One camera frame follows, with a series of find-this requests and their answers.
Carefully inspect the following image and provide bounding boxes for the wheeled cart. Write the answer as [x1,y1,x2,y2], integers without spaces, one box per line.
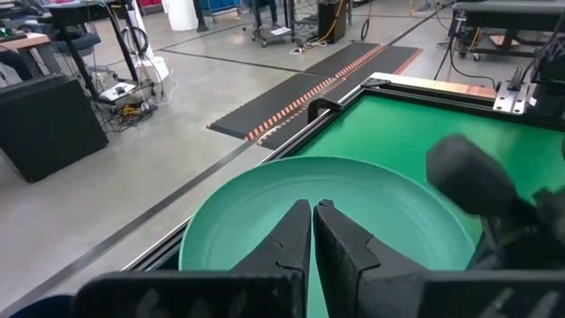
[250,0,293,48]

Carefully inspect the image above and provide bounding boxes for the large black floor box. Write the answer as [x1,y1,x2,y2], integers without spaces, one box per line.
[0,72,110,184]

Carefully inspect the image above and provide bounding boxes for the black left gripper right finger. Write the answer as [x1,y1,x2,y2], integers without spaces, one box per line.
[313,198,427,318]

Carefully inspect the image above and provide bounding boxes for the grey desk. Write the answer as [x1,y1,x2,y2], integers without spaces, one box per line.
[450,0,565,61]

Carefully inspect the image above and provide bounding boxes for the black table clamp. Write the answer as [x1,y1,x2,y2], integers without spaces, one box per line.
[306,97,344,125]

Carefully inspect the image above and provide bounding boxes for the teal plate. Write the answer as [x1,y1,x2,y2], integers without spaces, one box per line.
[178,155,477,318]

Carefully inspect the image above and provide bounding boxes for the black orange-striped floor mat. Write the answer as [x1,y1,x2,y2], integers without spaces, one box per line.
[257,45,424,151]
[207,42,386,141]

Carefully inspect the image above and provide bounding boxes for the black standing desk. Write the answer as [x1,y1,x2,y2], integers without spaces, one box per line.
[43,0,155,105]

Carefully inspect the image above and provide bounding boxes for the white square pillar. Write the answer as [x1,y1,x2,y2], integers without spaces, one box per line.
[165,0,200,32]

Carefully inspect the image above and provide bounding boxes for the green table mat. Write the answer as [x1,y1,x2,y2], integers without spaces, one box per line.
[294,94,565,248]

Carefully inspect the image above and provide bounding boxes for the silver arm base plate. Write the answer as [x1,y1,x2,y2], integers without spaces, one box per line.
[493,79,538,116]

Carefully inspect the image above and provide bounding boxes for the wooden top desk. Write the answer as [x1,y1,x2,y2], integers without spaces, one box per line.
[0,33,52,80]

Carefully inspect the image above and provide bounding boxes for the white power strip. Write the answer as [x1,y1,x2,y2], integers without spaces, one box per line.
[99,81,138,102]

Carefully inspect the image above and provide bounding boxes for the black floor cabinet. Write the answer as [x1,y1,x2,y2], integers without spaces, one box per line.
[317,0,349,44]

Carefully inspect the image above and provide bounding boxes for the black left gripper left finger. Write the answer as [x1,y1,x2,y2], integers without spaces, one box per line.
[229,198,313,284]

